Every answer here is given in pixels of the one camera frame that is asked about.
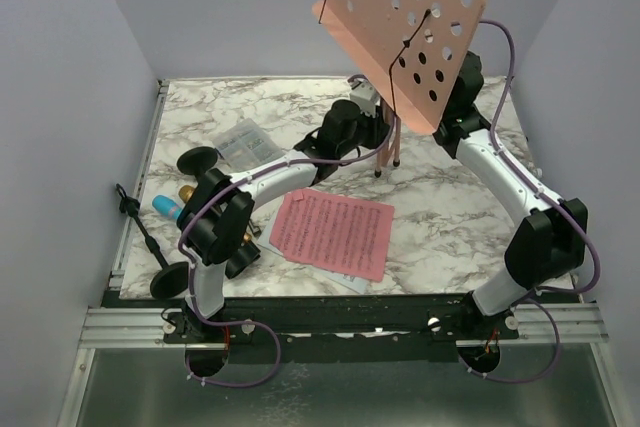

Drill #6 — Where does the pink sheet music page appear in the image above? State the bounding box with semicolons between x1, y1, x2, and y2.
269;188;395;282

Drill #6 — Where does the pink music stand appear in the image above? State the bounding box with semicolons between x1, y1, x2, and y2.
313;0;486;168

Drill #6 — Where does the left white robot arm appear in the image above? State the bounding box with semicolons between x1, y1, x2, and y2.
177;92;399;342

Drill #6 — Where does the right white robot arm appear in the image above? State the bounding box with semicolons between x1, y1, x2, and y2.
434;52;588;339

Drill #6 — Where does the clear plastic compartment box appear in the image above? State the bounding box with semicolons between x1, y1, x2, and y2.
214;119;284;171

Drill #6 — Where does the white paper sheet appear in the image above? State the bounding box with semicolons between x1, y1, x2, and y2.
257;232;369;294

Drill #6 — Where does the black desktop mic stand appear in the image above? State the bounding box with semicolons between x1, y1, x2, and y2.
176;147;260;279

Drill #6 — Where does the gold microphone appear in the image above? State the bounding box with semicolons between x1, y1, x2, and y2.
179;185;195;203

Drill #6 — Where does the blue microphone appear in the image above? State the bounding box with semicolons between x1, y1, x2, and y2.
152;195;182;221

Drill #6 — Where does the black round-base mic stand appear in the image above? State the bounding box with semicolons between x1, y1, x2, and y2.
115;183;189;300

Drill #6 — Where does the black mounting rail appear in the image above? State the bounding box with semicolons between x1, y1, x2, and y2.
102;291;521;366

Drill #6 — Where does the aluminium frame rail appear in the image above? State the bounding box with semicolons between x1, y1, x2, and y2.
79;308;165;349

